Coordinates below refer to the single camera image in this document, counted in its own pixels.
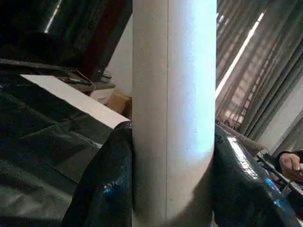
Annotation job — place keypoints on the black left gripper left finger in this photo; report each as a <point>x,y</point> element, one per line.
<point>104,184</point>

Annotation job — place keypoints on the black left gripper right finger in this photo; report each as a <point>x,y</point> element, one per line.
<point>246,189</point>

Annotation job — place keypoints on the white plastic table leg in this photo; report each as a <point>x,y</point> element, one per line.
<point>173,104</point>

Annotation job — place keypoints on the bystander bare hand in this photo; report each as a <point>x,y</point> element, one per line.
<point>291,165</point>

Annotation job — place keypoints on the brown cardboard box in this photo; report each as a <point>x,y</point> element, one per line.
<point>119,101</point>

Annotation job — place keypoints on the window with slatted blinds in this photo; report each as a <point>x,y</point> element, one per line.
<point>255,71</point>

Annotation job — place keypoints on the dark red panel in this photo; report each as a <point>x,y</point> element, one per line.
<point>106,38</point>

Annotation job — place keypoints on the large black screen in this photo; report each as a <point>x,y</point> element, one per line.
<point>28,28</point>

